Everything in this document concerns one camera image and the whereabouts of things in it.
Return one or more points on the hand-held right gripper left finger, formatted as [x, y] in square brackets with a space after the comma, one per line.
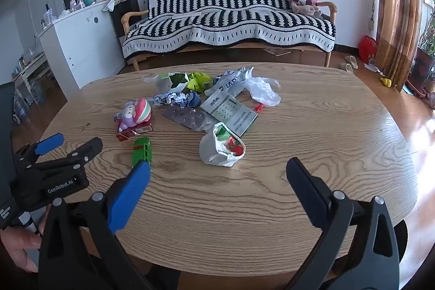
[129, 198]

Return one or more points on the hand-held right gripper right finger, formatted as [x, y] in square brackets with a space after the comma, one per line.
[306, 191]

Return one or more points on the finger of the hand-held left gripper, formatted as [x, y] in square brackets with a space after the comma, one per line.
[51, 143]
[88, 149]

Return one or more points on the small green box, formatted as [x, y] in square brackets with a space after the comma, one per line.
[142, 150]

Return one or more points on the pink striped toy figure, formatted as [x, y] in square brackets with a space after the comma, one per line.
[136, 111]

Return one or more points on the white paper cup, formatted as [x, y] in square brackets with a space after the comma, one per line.
[212, 150]

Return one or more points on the grey printed box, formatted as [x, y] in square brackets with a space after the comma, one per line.
[231, 113]

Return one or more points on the torn white green carton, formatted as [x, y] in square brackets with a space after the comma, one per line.
[175, 81]

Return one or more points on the person's left hand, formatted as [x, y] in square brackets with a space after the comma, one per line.
[15, 242]

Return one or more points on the clear water jugs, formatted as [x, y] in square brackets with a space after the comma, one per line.
[35, 93]

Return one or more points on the low white shelf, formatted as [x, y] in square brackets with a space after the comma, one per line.
[32, 67]

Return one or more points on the torn white paper piece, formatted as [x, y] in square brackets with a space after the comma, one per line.
[149, 78]

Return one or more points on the blue white crumpled wrapper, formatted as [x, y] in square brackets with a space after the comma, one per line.
[170, 99]

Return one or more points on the small red plastic piece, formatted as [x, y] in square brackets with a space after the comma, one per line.
[259, 107]

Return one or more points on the grey pill blister pack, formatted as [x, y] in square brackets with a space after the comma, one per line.
[185, 116]

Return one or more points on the white cabinet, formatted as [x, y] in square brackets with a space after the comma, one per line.
[78, 45]

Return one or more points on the clear plastic bag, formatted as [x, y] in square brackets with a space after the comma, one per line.
[263, 91]

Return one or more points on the yellow-green crumpled wrapper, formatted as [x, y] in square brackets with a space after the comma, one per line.
[197, 81]

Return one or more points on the beige slipper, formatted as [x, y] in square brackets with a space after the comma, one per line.
[346, 66]
[351, 61]

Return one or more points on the silver printed bag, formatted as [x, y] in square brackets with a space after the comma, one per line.
[227, 81]

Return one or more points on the small yellow toy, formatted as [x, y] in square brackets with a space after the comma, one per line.
[386, 81]

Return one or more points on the wooden sofa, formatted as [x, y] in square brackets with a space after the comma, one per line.
[131, 16]

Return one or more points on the white crumpled floor litter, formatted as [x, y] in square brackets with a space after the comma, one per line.
[373, 68]

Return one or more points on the row of small bottles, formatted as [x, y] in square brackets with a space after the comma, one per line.
[77, 4]

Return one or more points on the cardboard piece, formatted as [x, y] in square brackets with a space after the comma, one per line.
[277, 51]

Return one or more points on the black cabinet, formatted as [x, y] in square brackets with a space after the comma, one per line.
[127, 6]

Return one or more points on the red bag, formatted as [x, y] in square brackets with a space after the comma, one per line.
[367, 48]

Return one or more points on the potted plant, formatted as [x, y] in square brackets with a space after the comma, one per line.
[423, 65]

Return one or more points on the brown plush toy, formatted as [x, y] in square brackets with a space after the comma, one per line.
[306, 8]

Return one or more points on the black white patterned blanket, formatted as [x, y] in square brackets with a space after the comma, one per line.
[221, 21]

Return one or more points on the brown curtain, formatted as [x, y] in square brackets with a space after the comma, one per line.
[397, 4]

